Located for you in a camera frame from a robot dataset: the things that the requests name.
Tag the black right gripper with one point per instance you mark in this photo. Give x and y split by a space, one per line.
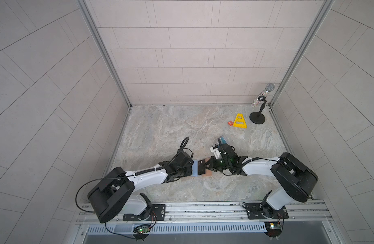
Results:
212 165

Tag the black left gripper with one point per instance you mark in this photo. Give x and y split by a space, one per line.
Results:
188 165

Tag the tan leather card holder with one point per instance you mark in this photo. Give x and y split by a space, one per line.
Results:
195 169

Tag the black VIP card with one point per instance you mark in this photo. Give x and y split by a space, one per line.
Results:
201 167

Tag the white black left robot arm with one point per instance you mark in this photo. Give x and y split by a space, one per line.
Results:
119 190

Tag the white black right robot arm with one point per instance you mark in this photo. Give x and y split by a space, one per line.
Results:
296 180

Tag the yellow triangular plastic block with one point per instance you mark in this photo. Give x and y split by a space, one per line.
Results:
239 121

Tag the black microphone stand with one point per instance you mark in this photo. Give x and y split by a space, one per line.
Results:
257 117

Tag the left green circuit board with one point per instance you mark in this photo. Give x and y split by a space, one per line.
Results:
142 229

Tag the right circuit board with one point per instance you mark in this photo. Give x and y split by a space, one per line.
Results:
273 229

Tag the glitter microphone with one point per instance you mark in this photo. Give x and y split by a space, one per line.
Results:
264 93

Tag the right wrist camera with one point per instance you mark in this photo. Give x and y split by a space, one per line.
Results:
214 149

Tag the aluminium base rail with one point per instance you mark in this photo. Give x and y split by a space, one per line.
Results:
209 223

